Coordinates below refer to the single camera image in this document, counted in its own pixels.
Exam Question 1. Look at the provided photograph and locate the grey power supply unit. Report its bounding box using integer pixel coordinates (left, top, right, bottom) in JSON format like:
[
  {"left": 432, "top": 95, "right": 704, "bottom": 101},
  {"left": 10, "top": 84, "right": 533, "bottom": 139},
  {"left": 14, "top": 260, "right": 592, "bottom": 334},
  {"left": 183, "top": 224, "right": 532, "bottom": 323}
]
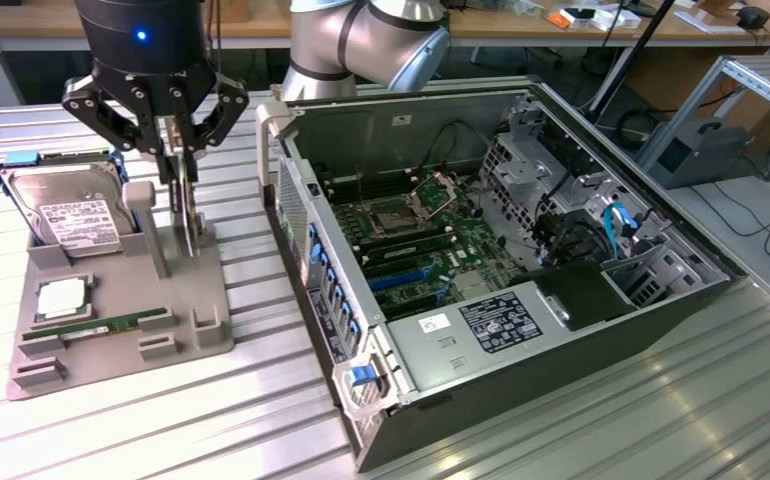
[{"left": 382, "top": 260, "right": 640, "bottom": 405}]

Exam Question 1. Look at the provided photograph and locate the blue expansion slot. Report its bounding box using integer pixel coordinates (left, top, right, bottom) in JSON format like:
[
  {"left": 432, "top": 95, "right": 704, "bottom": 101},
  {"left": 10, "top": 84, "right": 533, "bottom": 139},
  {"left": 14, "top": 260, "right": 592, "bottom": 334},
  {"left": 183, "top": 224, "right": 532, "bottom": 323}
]
[{"left": 366, "top": 269, "right": 429, "bottom": 294}]

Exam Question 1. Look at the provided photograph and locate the CPU socket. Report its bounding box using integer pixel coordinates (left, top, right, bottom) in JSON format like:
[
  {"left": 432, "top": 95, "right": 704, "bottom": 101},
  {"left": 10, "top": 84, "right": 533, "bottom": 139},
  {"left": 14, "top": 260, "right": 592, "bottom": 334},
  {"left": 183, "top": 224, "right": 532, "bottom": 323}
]
[{"left": 367, "top": 199, "right": 420, "bottom": 237}]

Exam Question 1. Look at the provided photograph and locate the small black device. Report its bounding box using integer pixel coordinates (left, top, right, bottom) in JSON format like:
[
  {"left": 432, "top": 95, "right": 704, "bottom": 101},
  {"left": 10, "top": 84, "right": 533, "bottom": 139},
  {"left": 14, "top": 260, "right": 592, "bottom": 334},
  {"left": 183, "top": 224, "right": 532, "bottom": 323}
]
[{"left": 734, "top": 4, "right": 770, "bottom": 30}]

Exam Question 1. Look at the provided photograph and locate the wooden desk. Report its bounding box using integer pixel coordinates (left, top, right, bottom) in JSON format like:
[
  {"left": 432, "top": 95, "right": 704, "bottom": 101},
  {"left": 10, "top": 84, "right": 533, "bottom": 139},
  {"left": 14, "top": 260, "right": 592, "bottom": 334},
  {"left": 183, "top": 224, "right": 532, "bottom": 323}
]
[{"left": 0, "top": 0, "right": 770, "bottom": 54}]

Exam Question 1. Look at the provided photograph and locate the blue disk wire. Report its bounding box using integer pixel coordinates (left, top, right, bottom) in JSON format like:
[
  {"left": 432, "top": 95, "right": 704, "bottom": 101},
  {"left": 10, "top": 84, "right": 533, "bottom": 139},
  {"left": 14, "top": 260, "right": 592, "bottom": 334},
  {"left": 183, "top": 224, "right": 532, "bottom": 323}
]
[{"left": 600, "top": 198, "right": 633, "bottom": 262}]

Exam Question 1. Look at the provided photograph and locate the black wire bundle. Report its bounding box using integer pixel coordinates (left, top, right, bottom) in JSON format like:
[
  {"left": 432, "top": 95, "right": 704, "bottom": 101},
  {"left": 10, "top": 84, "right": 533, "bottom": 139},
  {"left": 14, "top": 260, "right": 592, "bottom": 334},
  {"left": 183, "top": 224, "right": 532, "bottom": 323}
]
[
  {"left": 529, "top": 207, "right": 609, "bottom": 266},
  {"left": 416, "top": 121, "right": 502, "bottom": 176}
]

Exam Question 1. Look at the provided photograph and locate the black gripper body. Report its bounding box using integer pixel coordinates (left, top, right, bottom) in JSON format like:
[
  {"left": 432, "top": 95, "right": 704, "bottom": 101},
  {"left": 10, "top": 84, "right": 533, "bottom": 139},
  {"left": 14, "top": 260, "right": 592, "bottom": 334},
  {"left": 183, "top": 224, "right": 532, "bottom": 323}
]
[{"left": 74, "top": 0, "right": 217, "bottom": 120}]

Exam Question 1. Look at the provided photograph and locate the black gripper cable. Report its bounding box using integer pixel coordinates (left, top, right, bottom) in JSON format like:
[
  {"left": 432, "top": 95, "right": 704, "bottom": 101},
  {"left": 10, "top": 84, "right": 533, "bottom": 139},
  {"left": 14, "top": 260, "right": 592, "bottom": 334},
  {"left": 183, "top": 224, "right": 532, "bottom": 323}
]
[{"left": 203, "top": 0, "right": 229, "bottom": 76}]

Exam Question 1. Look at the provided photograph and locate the aluminium profile frame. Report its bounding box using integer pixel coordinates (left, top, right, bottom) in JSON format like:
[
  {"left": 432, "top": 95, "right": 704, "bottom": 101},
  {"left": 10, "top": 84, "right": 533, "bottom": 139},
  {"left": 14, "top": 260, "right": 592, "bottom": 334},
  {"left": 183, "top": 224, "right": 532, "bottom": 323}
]
[{"left": 634, "top": 52, "right": 770, "bottom": 201}]

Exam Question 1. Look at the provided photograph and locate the black and silver PC case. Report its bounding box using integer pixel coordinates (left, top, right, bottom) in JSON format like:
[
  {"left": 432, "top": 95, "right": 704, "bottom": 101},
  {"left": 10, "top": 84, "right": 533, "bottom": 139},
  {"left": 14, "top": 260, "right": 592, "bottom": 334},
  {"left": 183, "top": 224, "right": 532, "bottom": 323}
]
[{"left": 254, "top": 74, "right": 753, "bottom": 474}]

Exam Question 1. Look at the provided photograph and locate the black RAM slot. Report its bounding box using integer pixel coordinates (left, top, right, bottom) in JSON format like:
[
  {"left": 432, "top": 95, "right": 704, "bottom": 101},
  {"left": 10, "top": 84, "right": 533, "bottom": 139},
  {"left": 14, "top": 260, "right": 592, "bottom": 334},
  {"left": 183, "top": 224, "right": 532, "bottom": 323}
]
[
  {"left": 353, "top": 227, "right": 453, "bottom": 251},
  {"left": 361, "top": 245, "right": 464, "bottom": 272},
  {"left": 358, "top": 238, "right": 460, "bottom": 264},
  {"left": 326, "top": 175, "right": 416, "bottom": 199},
  {"left": 355, "top": 232, "right": 457, "bottom": 257},
  {"left": 330, "top": 184, "right": 418, "bottom": 207},
  {"left": 329, "top": 180, "right": 417, "bottom": 203},
  {"left": 325, "top": 171, "right": 413, "bottom": 195}
]

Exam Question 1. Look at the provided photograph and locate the hard disk in blue caddy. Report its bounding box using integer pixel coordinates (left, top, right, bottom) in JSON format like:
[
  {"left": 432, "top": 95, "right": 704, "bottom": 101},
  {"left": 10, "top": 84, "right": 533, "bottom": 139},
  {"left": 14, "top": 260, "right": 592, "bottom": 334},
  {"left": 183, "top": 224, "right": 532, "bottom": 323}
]
[{"left": 0, "top": 147, "right": 133, "bottom": 260}]

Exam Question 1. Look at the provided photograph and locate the grey metal disk bay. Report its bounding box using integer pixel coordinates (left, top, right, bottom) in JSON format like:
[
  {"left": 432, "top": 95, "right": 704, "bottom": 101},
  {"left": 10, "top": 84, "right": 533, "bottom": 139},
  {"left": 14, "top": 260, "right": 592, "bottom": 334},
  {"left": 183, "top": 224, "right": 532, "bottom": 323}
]
[{"left": 600, "top": 243, "right": 726, "bottom": 310}]

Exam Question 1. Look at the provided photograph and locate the silver socket cover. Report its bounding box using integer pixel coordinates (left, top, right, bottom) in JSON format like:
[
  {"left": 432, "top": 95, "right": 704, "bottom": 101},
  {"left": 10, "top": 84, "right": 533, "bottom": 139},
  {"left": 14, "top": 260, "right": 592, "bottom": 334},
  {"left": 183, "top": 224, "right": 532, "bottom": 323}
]
[{"left": 408, "top": 171, "right": 464, "bottom": 222}]

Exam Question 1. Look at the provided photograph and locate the silver CPU chip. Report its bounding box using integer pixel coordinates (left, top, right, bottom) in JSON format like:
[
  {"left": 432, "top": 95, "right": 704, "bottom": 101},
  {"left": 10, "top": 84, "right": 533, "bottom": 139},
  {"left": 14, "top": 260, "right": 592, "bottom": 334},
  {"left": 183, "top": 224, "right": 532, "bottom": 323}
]
[{"left": 34, "top": 278, "right": 93, "bottom": 322}]

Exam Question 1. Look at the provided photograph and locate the RAM stick with black chips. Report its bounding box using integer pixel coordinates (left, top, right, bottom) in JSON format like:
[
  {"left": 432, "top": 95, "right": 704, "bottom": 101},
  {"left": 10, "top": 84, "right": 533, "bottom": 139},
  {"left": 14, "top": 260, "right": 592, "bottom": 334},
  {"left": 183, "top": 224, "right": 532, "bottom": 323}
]
[{"left": 361, "top": 238, "right": 456, "bottom": 265}]

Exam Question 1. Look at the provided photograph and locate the grey plastic parts rack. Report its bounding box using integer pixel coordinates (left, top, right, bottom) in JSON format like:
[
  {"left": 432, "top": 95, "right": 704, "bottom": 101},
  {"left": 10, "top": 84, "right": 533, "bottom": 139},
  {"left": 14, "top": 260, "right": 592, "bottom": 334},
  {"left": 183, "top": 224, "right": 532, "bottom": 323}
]
[{"left": 6, "top": 180, "right": 237, "bottom": 402}]

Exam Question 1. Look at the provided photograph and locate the graphics card with silver bracket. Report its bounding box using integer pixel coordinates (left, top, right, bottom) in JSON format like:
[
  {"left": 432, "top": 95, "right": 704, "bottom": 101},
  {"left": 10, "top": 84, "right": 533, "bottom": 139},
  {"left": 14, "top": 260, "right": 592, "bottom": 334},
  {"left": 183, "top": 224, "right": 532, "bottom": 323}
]
[{"left": 162, "top": 117, "right": 206, "bottom": 260}]

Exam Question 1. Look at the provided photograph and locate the green motherboard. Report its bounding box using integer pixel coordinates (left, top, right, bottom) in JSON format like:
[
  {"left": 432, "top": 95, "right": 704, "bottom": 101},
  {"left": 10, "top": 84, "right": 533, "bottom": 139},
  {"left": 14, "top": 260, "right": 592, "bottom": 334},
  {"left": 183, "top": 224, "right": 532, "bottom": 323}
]
[{"left": 325, "top": 168, "right": 540, "bottom": 322}]

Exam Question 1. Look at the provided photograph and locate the orange and white box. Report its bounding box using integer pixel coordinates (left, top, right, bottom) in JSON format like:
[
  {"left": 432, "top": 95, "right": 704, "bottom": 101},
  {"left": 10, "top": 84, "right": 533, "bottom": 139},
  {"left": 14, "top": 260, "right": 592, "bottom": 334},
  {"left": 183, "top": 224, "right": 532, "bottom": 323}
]
[{"left": 546, "top": 7, "right": 600, "bottom": 32}]

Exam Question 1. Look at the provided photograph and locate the green RAM stick white label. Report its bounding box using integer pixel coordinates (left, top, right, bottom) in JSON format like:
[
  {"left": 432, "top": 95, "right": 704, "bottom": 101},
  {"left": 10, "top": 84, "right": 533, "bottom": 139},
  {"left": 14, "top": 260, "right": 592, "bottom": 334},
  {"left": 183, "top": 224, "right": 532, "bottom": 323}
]
[{"left": 26, "top": 308, "right": 169, "bottom": 343}]

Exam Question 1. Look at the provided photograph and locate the grey cabinet box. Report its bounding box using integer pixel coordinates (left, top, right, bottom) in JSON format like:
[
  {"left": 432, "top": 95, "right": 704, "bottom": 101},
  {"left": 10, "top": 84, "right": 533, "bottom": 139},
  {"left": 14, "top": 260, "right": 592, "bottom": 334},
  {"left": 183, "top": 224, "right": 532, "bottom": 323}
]
[{"left": 642, "top": 121, "right": 770, "bottom": 190}]

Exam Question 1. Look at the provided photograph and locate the black stand pole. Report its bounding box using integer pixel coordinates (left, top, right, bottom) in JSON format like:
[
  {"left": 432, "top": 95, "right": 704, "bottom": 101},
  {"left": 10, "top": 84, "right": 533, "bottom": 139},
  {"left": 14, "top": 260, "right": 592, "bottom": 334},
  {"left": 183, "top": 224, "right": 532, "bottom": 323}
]
[{"left": 586, "top": 0, "right": 680, "bottom": 114}]

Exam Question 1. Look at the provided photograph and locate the silver metal drive cage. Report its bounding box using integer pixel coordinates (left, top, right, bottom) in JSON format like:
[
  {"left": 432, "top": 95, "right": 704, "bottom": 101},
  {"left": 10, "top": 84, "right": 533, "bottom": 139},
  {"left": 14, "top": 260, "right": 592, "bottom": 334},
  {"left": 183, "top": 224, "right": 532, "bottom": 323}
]
[{"left": 476, "top": 92, "right": 632, "bottom": 221}]

